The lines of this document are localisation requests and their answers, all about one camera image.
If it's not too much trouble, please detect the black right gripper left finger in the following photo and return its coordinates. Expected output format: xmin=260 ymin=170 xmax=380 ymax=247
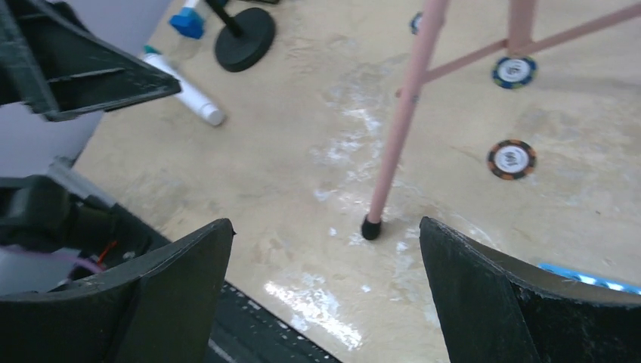
xmin=1 ymin=219 xmax=234 ymax=362

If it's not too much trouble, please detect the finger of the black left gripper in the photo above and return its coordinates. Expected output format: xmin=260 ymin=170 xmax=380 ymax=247
xmin=1 ymin=1 xmax=181 ymax=122

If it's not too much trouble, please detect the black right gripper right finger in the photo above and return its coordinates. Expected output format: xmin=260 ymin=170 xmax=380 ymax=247
xmin=420 ymin=217 xmax=640 ymax=362

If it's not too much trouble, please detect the white microphone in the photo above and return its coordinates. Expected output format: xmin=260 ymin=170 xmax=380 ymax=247
xmin=142 ymin=45 xmax=227 ymax=126

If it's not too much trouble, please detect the black microphone stand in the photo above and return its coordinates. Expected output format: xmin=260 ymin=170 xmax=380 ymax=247
xmin=206 ymin=0 xmax=277 ymax=73

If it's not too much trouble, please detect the light blue building baseplate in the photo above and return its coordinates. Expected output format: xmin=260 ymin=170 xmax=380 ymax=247
xmin=537 ymin=263 xmax=640 ymax=295

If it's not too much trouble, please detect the blue and white brick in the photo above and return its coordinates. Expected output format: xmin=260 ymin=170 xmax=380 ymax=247
xmin=169 ymin=0 xmax=205 ymax=39

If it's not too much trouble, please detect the orange black poker chip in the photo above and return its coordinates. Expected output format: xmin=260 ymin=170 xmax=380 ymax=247
xmin=486 ymin=139 xmax=537 ymax=180

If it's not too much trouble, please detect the blue poker chip near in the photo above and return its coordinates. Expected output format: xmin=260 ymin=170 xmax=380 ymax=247
xmin=491 ymin=57 xmax=538 ymax=89

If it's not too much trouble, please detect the blue poker chip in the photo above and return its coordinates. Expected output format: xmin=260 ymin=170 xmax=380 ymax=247
xmin=410 ymin=11 xmax=423 ymax=35
xmin=491 ymin=57 xmax=538 ymax=89

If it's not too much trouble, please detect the pink music stand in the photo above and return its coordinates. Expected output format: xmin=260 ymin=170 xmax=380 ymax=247
xmin=361 ymin=0 xmax=640 ymax=240

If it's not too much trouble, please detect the blue poker chip far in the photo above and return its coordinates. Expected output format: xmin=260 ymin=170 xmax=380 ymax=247
xmin=410 ymin=11 xmax=423 ymax=35

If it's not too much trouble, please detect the aluminium table edge rail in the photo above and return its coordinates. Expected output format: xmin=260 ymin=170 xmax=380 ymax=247
xmin=45 ymin=159 xmax=117 ymax=207

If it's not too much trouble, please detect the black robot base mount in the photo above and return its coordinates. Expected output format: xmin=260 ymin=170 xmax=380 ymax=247
xmin=1 ymin=175 xmax=334 ymax=362

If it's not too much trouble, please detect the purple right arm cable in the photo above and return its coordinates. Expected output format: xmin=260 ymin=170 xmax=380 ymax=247
xmin=0 ymin=247 xmax=106 ymax=277

